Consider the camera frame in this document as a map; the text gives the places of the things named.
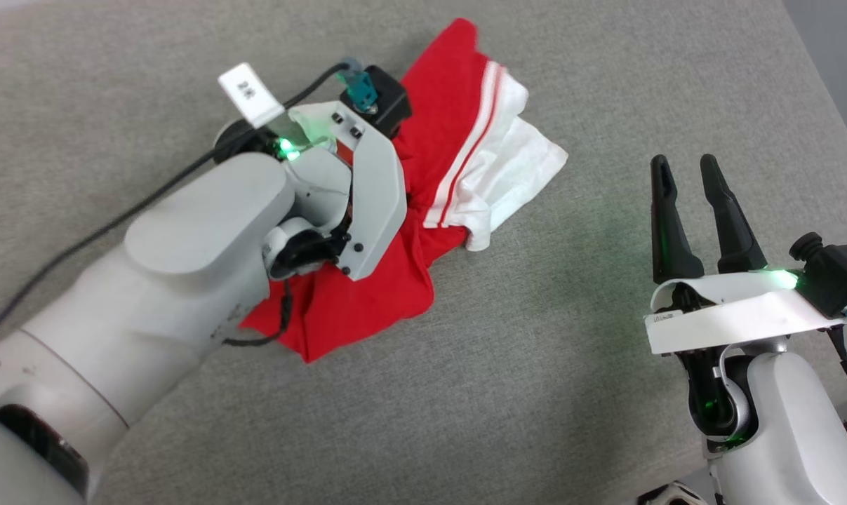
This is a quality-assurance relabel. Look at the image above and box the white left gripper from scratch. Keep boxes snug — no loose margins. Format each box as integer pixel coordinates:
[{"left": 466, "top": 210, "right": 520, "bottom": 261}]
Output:
[{"left": 262, "top": 102, "right": 408, "bottom": 281}]

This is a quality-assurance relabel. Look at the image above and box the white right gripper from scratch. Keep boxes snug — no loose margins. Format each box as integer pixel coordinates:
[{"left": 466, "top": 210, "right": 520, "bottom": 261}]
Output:
[{"left": 644, "top": 154, "right": 838, "bottom": 446}]

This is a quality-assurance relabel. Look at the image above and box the red and white garment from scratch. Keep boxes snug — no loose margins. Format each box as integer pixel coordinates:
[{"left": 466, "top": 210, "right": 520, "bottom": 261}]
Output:
[{"left": 239, "top": 18, "right": 569, "bottom": 363}]

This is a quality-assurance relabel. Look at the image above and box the white label tag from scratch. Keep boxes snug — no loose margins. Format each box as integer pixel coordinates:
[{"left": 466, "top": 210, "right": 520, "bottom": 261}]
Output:
[{"left": 218, "top": 63, "right": 285, "bottom": 129}]

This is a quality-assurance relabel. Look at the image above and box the grey fabric sofa surface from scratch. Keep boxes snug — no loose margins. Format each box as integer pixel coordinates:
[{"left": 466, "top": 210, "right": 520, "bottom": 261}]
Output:
[{"left": 0, "top": 0, "right": 847, "bottom": 505}]

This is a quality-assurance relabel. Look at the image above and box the thin black braided cable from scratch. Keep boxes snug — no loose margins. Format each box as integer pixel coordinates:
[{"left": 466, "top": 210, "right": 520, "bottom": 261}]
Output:
[{"left": 223, "top": 279, "right": 294, "bottom": 348}]

